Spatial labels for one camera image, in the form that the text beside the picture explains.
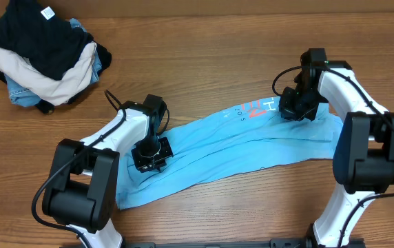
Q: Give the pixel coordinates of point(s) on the blue denim jeans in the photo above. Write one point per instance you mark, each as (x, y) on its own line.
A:
(46, 59)

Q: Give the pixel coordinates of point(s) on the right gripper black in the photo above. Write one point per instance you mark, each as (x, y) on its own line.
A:
(294, 111)

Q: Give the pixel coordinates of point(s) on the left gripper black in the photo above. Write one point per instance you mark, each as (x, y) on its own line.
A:
(144, 164)

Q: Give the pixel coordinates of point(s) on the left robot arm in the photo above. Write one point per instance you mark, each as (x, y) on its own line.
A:
(79, 194)

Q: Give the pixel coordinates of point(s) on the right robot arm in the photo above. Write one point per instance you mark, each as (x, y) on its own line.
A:
(363, 161)

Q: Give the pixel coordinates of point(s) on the black garment under pile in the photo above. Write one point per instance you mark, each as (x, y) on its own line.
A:
(104, 56)

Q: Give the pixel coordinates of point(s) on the cream white garment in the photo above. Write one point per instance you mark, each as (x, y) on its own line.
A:
(76, 79)

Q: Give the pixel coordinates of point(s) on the black garment on pile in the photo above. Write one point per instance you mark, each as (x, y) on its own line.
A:
(50, 43)

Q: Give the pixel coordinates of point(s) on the light blue printed t-shirt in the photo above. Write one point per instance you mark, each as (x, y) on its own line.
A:
(243, 138)

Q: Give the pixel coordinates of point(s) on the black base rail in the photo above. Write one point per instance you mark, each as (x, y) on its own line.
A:
(210, 244)

